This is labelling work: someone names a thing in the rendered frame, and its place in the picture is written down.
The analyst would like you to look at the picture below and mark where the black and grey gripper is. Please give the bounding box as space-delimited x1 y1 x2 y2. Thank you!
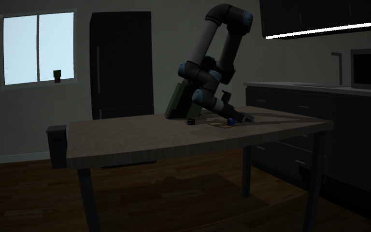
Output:
211 90 254 122

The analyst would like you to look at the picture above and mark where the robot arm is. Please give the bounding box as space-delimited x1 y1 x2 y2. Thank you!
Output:
178 3 253 111

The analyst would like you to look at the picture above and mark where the blue die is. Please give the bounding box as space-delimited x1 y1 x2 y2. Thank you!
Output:
228 119 235 126

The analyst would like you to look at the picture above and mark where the tan flat mat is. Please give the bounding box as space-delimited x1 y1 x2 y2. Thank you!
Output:
208 121 246 128

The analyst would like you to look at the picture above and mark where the black die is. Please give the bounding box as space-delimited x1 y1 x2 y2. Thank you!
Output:
188 118 195 125

